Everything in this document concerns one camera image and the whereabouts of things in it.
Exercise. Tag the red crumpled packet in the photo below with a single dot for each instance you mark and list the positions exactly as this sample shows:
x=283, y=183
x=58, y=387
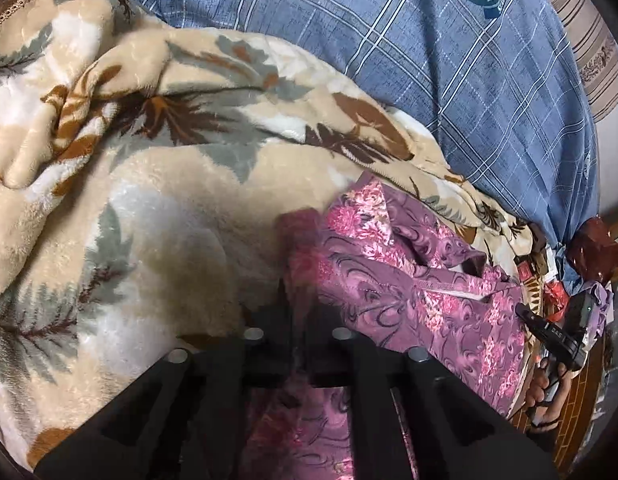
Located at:
x=555, y=300

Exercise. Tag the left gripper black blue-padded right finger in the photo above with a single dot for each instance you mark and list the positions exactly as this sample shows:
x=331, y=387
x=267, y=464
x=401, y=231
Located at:
x=409, y=416

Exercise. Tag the right hand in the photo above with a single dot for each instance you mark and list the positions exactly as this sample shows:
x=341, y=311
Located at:
x=546, y=400

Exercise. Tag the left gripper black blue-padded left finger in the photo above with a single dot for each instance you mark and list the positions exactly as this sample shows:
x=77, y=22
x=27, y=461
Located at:
x=186, y=417

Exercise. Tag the blue plaid quilt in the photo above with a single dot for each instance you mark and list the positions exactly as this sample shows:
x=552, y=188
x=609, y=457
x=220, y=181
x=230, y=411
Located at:
x=498, y=86

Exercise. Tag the dark red plastic bag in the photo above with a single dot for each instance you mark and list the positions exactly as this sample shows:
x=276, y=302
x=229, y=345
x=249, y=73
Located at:
x=592, y=252

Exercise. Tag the striped beige floral pillow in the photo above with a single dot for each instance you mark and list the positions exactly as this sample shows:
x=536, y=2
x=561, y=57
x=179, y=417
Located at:
x=596, y=53

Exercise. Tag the lilac patterned cloth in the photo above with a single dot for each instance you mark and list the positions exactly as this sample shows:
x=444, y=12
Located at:
x=602, y=311

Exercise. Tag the purple pink floral garment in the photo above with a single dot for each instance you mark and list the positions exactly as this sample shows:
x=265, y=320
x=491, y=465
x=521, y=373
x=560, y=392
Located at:
x=394, y=272

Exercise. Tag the beige leaf-print fleece blanket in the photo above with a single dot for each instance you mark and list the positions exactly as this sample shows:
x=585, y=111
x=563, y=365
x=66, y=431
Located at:
x=143, y=169

